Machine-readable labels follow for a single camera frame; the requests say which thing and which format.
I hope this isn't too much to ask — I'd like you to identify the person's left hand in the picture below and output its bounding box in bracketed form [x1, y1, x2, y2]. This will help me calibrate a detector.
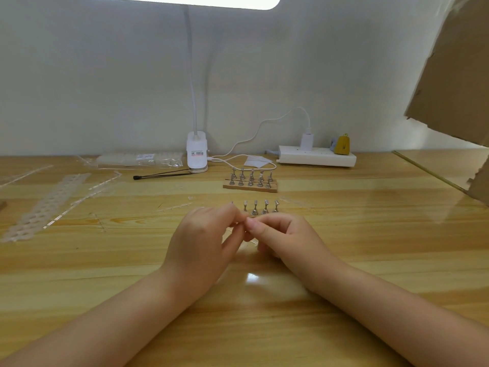
[158, 205, 247, 299]

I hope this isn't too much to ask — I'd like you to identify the person's right hand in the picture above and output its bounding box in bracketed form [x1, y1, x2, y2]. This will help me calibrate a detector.
[244, 214, 345, 297]

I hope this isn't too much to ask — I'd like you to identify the person's left forearm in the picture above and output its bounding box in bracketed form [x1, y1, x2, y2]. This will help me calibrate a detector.
[0, 264, 215, 367]

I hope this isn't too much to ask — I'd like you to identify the person's right forearm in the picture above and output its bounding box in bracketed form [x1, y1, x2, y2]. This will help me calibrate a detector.
[305, 263, 489, 367]

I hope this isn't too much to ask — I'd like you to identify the wooden nail stand base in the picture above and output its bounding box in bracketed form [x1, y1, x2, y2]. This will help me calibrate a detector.
[223, 178, 279, 194]

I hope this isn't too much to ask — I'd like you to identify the clear plastic strip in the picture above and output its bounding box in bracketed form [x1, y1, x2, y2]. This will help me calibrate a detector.
[89, 171, 123, 191]
[43, 186, 113, 230]
[154, 202, 192, 214]
[278, 195, 311, 211]
[0, 165, 54, 187]

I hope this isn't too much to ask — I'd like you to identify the group of metal nail stands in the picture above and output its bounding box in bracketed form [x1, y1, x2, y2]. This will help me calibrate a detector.
[228, 167, 275, 188]

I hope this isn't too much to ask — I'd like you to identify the thin black stick tool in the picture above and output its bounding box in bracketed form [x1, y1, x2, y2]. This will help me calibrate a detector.
[133, 169, 192, 181]

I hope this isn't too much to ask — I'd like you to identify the white clip desk lamp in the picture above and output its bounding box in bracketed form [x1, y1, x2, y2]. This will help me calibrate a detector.
[89, 0, 282, 174]

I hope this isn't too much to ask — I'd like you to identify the white power strip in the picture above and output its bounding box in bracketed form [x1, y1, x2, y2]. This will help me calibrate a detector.
[266, 145, 357, 168]

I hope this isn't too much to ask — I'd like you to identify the clear bag of nail tips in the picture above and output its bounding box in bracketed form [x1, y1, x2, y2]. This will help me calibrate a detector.
[78, 151, 185, 169]

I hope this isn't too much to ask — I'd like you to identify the perforated clear nail tip strip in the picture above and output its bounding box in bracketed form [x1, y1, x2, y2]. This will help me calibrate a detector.
[0, 173, 92, 243]

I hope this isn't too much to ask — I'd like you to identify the thin reflective panel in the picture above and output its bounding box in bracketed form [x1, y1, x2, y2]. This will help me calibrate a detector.
[393, 148, 489, 194]

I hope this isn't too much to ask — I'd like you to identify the small brown cardboard piece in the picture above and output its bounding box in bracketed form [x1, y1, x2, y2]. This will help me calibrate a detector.
[466, 156, 489, 207]

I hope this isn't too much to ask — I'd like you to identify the large brown cardboard sheet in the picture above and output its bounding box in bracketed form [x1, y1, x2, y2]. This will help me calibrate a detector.
[404, 0, 489, 147]

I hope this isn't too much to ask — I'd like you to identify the white charging cable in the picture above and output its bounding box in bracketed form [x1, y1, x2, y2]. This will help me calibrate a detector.
[208, 107, 312, 172]

